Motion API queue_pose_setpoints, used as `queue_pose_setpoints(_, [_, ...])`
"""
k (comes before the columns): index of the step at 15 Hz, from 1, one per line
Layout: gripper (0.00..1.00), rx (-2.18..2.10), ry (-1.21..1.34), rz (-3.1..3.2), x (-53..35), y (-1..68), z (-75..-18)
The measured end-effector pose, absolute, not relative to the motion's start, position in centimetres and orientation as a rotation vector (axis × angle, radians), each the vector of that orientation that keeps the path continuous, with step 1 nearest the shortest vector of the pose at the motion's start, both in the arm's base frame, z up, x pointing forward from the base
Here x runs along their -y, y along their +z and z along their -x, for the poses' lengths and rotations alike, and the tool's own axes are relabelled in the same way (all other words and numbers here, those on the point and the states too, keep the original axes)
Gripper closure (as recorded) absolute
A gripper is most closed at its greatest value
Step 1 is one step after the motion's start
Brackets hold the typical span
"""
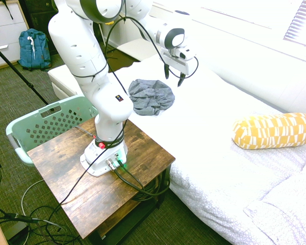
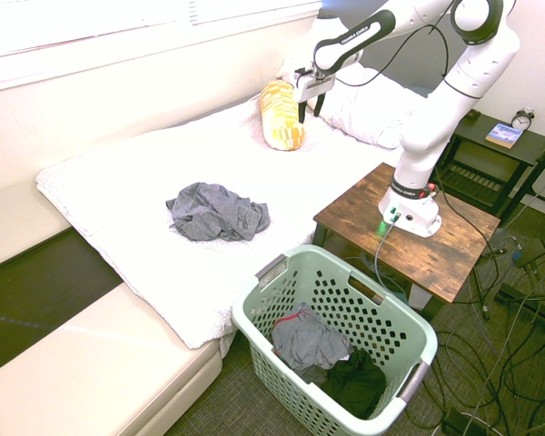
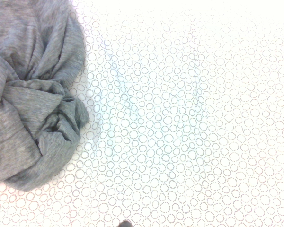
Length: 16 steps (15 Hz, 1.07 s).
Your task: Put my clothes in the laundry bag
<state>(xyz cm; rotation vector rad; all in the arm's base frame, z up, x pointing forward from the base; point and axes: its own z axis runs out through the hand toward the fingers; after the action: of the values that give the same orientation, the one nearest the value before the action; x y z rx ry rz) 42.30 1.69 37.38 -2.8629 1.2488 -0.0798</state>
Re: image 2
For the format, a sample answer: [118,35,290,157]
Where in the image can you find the beige leather bench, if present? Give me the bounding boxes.
[0,281,223,436]
[0,178,74,274]

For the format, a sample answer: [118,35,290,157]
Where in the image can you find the rustic wooden side table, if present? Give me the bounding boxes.
[312,162,502,323]

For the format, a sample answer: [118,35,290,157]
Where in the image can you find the black garment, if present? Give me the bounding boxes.
[320,349,388,421]

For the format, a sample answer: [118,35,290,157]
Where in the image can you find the grey base cable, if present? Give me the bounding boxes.
[372,212,403,296]

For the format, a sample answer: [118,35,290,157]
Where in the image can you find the black camera stand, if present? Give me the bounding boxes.
[494,135,545,326]

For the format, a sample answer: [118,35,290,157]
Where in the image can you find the grey clothes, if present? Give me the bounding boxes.
[165,182,272,243]

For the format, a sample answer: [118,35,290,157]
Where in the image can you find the blue paperback book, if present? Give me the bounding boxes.
[484,123,525,151]

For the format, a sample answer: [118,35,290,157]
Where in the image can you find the grey shirt with red trim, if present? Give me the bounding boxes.
[271,302,354,385]

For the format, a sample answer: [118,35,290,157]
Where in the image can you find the black twin-bell alarm clock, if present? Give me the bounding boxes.
[510,106,537,134]

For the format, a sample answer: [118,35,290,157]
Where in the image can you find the black power brick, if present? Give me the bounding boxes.
[441,405,488,436]

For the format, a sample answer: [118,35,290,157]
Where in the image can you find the mint green laundry basket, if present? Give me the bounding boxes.
[232,243,439,433]

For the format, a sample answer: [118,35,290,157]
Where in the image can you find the white bed pillow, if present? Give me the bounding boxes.
[279,58,437,150]

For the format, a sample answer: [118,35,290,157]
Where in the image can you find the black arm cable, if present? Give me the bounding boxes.
[334,15,451,88]

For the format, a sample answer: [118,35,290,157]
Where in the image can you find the black nightstand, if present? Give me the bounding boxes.
[435,111,545,220]

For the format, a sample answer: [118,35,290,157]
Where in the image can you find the black emergency stop cable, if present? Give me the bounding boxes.
[429,166,505,319]

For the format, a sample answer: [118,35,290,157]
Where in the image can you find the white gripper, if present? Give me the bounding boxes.
[293,74,337,125]

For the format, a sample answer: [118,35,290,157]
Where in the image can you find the yellow white patterned bolster pillow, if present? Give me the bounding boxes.
[259,80,306,152]

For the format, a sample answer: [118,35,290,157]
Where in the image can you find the black power adapter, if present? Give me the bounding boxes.
[511,237,545,270]

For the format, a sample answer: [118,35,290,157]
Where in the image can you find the white window blind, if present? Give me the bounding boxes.
[0,0,323,63]

